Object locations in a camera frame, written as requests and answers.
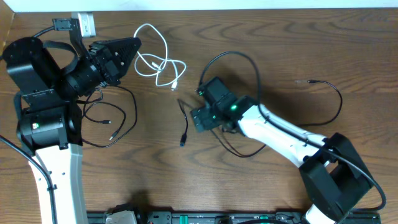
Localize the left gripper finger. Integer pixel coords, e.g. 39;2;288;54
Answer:
111;46;139;78
101;37;141;55

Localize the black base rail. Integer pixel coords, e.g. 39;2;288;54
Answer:
86;202;382;224

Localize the black usb cable thick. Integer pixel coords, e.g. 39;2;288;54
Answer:
177;79;343;158

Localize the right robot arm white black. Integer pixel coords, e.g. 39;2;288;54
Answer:
191;77;375;223

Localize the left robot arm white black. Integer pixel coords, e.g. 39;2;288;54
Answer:
3;37;141;223

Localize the white usb cable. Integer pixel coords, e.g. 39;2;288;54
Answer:
132;22;187;91

